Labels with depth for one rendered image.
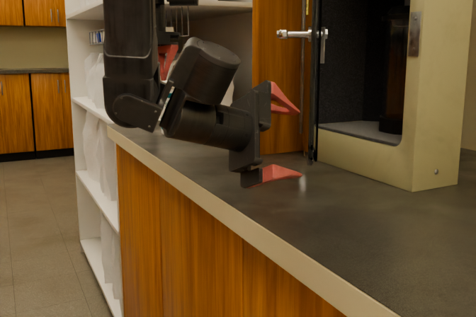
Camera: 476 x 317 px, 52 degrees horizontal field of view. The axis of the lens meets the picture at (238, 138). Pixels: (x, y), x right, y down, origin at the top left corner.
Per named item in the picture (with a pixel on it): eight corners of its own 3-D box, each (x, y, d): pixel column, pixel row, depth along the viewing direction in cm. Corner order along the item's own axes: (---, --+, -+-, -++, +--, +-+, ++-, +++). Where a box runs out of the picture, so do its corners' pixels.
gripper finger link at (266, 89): (312, 91, 70) (258, 76, 66) (314, 138, 68) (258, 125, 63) (283, 106, 76) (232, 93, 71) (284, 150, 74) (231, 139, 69)
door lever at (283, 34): (307, 43, 86) (307, 27, 85) (310, 42, 77) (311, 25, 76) (277, 43, 86) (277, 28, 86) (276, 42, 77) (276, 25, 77)
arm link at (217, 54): (123, 89, 65) (108, 115, 57) (153, 10, 60) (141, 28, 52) (205, 122, 67) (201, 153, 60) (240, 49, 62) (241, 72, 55)
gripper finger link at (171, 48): (180, 80, 102) (178, 35, 101) (150, 81, 97) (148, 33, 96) (164, 81, 107) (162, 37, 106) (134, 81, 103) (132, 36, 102)
